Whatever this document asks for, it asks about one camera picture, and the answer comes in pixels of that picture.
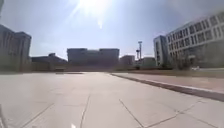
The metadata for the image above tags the pale stone slab pavement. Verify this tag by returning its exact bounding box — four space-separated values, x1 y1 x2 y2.
0 71 224 128

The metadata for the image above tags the dark stone kerb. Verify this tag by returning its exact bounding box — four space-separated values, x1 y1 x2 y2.
109 72 224 103

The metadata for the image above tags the dark wide block building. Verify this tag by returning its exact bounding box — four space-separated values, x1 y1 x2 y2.
66 47 121 68

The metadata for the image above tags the raised pale ground strip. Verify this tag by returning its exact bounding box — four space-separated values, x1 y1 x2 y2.
113 71 224 95

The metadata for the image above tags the tall pole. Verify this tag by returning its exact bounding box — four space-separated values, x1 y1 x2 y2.
137 40 144 62

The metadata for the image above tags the tall dark building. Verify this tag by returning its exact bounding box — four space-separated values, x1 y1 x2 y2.
0 23 33 72

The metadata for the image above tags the large white office building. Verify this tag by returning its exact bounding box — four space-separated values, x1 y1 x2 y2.
152 12 224 70

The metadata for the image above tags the small grey building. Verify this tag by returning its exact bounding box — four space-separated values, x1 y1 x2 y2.
119 54 136 67

